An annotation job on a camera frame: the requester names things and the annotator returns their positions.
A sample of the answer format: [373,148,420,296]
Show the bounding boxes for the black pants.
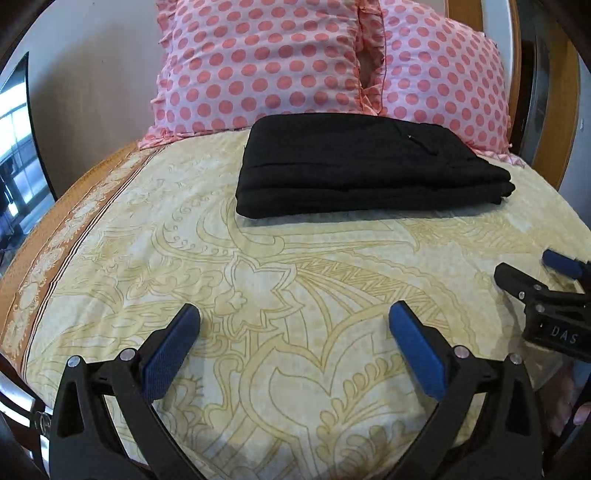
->
[235,113,515,219]

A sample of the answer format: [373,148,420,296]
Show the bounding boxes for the black flat television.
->
[0,55,56,270]

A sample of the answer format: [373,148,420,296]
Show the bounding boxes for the pink polka-dot pillow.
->
[359,1,525,166]
[139,0,380,148]

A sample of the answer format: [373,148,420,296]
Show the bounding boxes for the wooden door frame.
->
[445,0,580,189]

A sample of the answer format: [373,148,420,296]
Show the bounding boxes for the person's right hand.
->
[539,360,590,436]

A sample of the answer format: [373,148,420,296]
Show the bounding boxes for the left pink polka-dot pillow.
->
[139,0,380,148]

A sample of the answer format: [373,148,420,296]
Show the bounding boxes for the right pink polka-dot pillow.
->
[359,1,525,166]

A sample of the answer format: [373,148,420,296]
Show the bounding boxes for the cream patterned bedspread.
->
[1,131,590,479]

